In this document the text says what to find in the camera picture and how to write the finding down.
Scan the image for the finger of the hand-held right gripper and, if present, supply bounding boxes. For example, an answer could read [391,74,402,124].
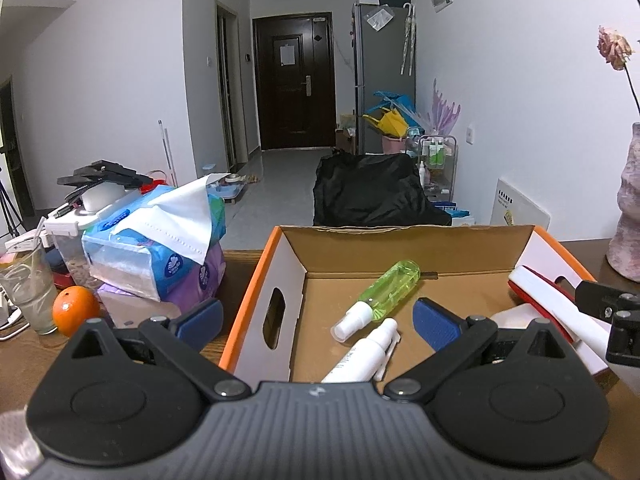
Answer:
[606,309,640,367]
[575,281,640,319]

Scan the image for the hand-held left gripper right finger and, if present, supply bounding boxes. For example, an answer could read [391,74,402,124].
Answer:
[384,298,581,401]

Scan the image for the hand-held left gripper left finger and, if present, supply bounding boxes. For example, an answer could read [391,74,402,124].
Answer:
[62,298,251,401]

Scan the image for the green spray bottle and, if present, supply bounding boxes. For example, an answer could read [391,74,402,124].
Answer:
[331,259,422,344]

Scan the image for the white spray bottle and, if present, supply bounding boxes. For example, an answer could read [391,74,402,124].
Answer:
[320,317,401,385]

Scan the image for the printed cardboard box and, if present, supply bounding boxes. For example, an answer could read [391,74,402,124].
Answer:
[218,224,623,393]

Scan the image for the purple tissue pack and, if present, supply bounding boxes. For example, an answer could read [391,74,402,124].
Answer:
[97,242,227,329]

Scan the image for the pink ceramic vase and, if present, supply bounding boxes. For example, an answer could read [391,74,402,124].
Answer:
[606,122,640,277]

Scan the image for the blue tissue pack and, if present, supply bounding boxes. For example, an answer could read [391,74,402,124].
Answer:
[81,172,232,304]

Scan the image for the blue packets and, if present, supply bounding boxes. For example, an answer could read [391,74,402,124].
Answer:
[432,201,476,227]

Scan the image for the white flat carton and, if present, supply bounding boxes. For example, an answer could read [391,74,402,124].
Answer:
[490,176,552,241]

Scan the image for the orange fruit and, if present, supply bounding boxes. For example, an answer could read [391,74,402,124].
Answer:
[52,285,103,339]

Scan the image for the pet bowl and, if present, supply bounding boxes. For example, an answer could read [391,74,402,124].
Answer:
[202,170,246,206]

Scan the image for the black jacket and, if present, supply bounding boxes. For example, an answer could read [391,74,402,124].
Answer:
[312,153,454,229]

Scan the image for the clear plastic food container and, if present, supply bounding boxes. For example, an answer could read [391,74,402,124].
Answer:
[44,210,109,291]

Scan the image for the white round jar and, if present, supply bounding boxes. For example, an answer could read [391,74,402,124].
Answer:
[81,182,126,214]

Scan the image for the small trolley with bottles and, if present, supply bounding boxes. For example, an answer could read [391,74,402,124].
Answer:
[406,127,459,206]

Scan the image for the white mop stick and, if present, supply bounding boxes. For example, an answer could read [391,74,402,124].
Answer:
[157,119,179,189]

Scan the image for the drinking glass with straw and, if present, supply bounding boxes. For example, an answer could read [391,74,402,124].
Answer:
[0,247,60,335]

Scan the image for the black folding stand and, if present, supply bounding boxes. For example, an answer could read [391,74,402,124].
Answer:
[56,159,155,196]

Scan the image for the pink bucket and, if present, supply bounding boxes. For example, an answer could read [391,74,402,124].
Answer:
[381,132,409,155]

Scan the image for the white power strip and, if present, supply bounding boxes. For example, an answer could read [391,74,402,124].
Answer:
[5,226,49,255]

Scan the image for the yellow bag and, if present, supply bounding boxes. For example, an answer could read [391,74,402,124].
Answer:
[362,109,409,139]

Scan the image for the brown floor carton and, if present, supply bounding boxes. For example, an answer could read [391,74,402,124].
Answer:
[335,114,359,155]

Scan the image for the purple plastic hangers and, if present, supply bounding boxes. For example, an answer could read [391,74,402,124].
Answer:
[425,78,462,136]

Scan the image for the blue plastic bag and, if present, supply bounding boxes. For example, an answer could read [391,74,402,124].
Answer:
[367,90,419,126]

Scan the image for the dark entrance door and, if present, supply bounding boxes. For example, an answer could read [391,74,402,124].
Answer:
[251,11,337,151]

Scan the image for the dried pink roses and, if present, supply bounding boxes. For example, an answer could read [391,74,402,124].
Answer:
[590,0,640,116]

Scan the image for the grey refrigerator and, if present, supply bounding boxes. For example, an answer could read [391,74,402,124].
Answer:
[352,0,417,156]

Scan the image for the white hanging umbrella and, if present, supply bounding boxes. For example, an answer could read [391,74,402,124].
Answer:
[399,2,417,77]

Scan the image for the side door frame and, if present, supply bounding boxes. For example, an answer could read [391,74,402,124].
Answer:
[215,0,250,171]

